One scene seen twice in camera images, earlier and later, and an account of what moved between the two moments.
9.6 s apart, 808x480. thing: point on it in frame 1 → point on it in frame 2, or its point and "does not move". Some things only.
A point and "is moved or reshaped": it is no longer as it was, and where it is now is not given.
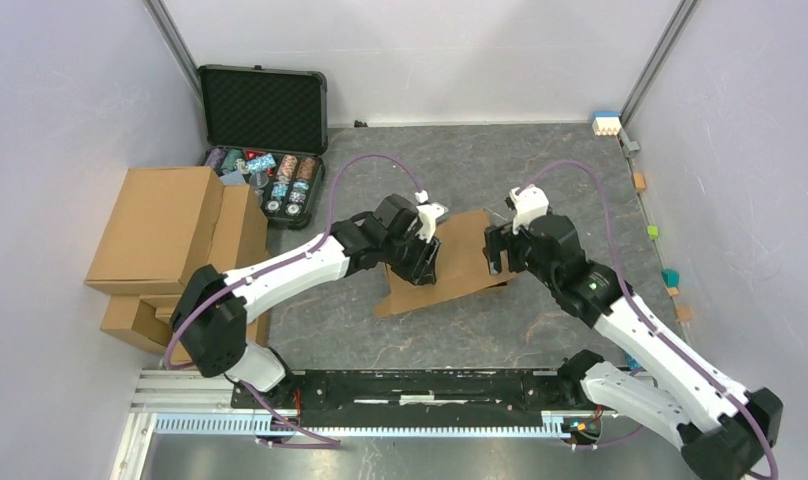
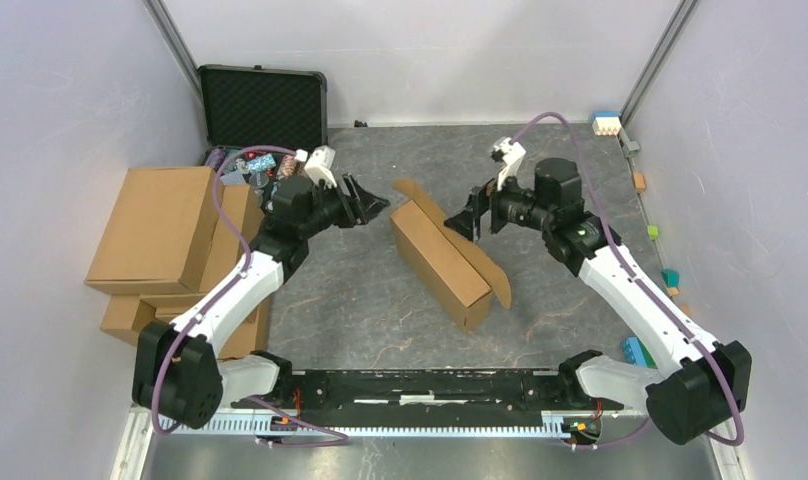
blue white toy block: [606, 123] does not move
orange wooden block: [639, 180] does not move
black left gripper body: [409, 256] → [333, 207]
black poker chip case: [268, 127] does not move
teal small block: [671, 277] does not move
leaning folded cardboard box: [241, 235] does not move
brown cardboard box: [462, 267] is moved or reshaped
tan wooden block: [684, 312] does not move
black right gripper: [499, 237] → [468, 221]
